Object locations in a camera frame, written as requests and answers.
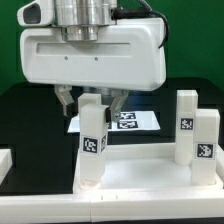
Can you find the white front rail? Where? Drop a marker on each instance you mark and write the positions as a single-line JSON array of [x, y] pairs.
[[96, 207]]

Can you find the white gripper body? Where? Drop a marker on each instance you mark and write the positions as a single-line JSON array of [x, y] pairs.
[[127, 55]]

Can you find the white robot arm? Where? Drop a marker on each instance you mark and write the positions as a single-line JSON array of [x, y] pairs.
[[80, 20]]

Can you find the white block left edge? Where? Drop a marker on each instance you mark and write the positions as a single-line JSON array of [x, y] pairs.
[[5, 163]]

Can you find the white marker sheet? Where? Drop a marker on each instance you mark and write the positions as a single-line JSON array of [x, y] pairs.
[[135, 121]]

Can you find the white desk tabletop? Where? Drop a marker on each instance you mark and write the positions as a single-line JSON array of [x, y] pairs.
[[135, 167]]

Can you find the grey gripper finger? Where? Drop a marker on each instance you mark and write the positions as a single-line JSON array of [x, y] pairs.
[[63, 93], [113, 112]]

